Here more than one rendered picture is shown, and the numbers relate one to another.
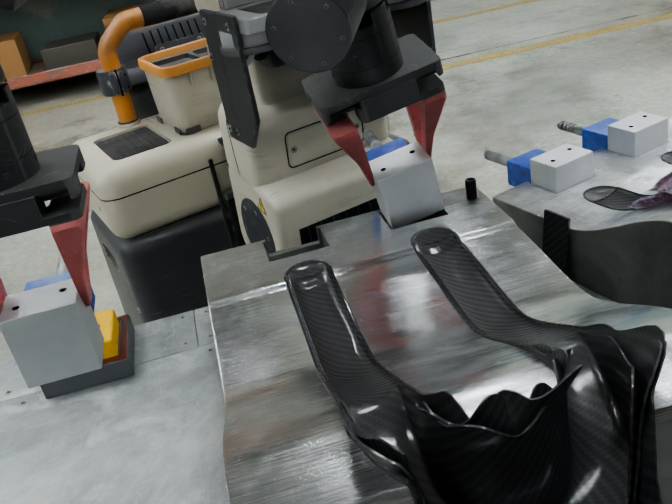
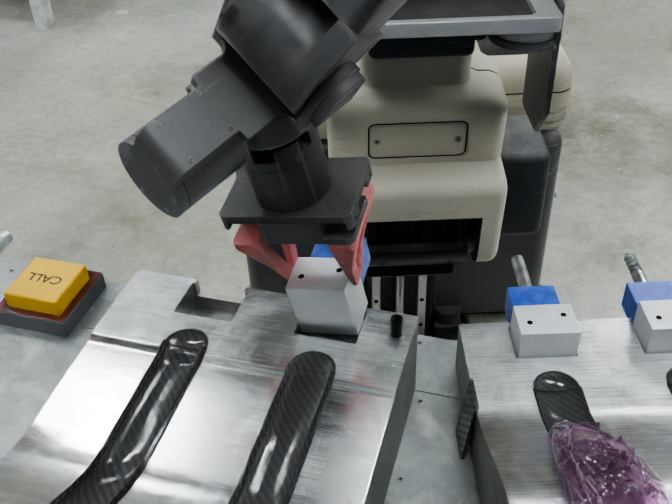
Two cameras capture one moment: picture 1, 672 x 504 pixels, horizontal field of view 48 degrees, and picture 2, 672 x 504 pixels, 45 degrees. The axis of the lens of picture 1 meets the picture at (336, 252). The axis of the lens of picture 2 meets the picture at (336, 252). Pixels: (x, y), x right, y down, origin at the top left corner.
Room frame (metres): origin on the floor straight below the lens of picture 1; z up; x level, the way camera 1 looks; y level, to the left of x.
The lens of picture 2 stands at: (0.17, -0.29, 1.35)
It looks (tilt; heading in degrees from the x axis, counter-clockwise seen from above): 38 degrees down; 25
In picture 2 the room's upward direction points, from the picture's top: 2 degrees counter-clockwise
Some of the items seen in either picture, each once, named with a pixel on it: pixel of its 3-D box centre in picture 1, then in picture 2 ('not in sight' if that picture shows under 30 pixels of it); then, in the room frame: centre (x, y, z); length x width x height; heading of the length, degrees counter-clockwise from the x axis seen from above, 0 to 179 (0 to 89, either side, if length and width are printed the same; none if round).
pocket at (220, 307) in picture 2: (298, 261); (215, 315); (0.60, 0.03, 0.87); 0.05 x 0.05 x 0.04; 8
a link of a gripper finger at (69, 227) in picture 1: (44, 247); not in sight; (0.46, 0.19, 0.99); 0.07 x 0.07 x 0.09; 8
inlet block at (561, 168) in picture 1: (528, 168); (531, 304); (0.73, -0.22, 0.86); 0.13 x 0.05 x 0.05; 25
